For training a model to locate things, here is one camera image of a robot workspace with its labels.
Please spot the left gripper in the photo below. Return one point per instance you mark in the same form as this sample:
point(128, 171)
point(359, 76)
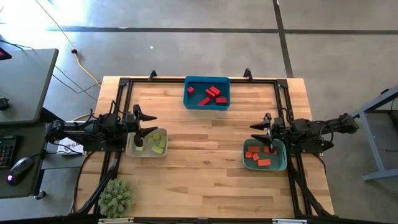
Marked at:
point(130, 124)

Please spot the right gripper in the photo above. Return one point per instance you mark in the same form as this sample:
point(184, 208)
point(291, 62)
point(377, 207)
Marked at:
point(276, 129)

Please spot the green cube block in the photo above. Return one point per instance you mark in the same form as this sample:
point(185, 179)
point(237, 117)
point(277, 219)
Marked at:
point(140, 148)
point(156, 136)

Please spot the orange cube block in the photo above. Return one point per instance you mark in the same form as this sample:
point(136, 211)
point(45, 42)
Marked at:
point(255, 157)
point(248, 155)

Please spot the grey plastic basket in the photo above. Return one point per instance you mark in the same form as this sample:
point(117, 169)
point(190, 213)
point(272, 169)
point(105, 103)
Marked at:
point(130, 151)

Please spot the red cube block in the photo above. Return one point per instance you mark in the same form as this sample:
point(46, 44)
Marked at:
point(190, 90)

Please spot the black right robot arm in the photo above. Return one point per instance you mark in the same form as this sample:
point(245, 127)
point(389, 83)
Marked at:
point(326, 127)

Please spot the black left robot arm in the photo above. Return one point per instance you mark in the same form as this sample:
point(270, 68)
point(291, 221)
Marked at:
point(93, 130)

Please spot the teal plastic basket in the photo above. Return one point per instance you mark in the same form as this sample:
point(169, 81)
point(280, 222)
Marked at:
point(278, 161)

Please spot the blue rectangular tray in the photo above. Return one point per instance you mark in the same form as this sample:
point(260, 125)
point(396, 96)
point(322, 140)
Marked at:
point(194, 102)

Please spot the white printed sheet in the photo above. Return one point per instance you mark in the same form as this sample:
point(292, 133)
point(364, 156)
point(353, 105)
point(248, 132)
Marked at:
point(70, 146)

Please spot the green artificial plant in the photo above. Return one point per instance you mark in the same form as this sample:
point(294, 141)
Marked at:
point(116, 199)

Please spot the dark keyboard desk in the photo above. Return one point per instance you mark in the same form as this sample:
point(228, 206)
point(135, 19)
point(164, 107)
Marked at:
point(34, 140)

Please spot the black computer mouse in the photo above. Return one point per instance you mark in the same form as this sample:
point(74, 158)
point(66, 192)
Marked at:
point(20, 169)

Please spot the black keyboard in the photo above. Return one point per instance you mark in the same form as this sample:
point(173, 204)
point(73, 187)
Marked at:
point(7, 152)

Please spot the small black device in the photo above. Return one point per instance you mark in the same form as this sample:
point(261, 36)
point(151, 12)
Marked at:
point(3, 104)

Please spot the black device red light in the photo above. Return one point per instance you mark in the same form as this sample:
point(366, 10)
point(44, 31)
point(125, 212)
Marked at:
point(3, 54)

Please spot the black aluminium table frame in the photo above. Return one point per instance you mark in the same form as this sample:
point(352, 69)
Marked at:
point(140, 80)

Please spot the black frame clamp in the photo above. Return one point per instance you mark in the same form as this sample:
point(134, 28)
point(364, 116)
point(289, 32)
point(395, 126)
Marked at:
point(247, 74)
point(152, 74)

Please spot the silver aluminium rail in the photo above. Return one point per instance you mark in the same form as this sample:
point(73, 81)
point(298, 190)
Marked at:
point(289, 221)
point(115, 221)

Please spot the grey-blue metal table frame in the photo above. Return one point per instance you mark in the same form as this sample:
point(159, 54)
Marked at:
point(372, 144)

